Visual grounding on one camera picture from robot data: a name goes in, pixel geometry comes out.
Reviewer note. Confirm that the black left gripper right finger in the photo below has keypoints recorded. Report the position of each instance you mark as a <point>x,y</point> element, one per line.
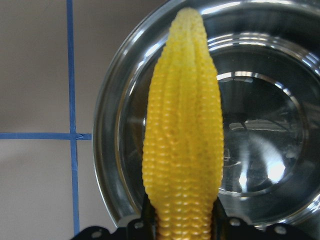
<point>218,221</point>

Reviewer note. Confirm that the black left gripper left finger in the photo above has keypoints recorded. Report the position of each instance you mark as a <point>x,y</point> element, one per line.
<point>148,216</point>

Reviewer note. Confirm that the yellow corn cob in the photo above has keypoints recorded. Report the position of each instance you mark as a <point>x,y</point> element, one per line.
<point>183,147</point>

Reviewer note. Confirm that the pale green electric pot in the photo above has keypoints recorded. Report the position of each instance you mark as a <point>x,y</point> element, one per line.
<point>267,57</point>

